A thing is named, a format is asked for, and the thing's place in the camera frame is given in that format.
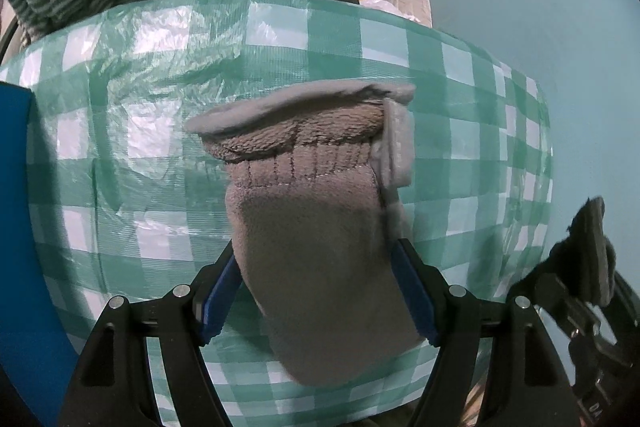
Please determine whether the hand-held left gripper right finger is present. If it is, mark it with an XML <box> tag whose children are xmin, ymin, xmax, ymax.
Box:
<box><xmin>392</xmin><ymin>237</ymin><xmax>583</xmax><ymax>427</ymax></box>

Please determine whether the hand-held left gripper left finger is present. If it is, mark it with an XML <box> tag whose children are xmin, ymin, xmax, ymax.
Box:
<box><xmin>59</xmin><ymin>239</ymin><xmax>243</xmax><ymax>427</ymax></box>

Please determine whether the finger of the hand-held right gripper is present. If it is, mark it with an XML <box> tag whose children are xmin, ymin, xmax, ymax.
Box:
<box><xmin>507</xmin><ymin>242</ymin><xmax>581</xmax><ymax>323</ymax></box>
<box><xmin>611</xmin><ymin>271</ymin><xmax>640</xmax><ymax>315</ymax></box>

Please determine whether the dark grey sock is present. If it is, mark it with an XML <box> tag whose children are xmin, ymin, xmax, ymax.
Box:
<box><xmin>565</xmin><ymin>197</ymin><xmax>618</xmax><ymax>308</ymax></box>

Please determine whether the taupe sock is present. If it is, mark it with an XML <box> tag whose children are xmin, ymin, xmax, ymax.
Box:
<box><xmin>187</xmin><ymin>79</ymin><xmax>426</xmax><ymax>385</ymax></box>

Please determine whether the cardboard box with blue tape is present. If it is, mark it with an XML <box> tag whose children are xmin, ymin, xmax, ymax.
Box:
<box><xmin>0</xmin><ymin>82</ymin><xmax>88</xmax><ymax>427</ymax></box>

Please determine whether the green checked plastic tablecloth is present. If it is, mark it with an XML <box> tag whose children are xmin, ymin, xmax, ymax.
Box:
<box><xmin>0</xmin><ymin>0</ymin><xmax>556</xmax><ymax>425</ymax></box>

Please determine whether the thin white plastic bag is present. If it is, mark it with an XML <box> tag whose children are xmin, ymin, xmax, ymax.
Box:
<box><xmin>360</xmin><ymin>0</ymin><xmax>421</xmax><ymax>24</ymax></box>

